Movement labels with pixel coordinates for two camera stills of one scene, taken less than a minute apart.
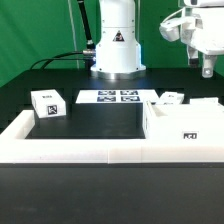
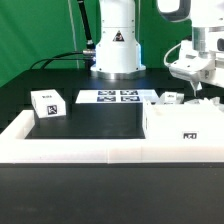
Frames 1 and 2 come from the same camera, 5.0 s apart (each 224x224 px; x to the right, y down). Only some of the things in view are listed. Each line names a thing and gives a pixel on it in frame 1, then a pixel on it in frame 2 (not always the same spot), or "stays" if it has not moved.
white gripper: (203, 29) → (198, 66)
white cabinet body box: (183, 124) stays
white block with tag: (170, 97) stays
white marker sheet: (116, 96) stays
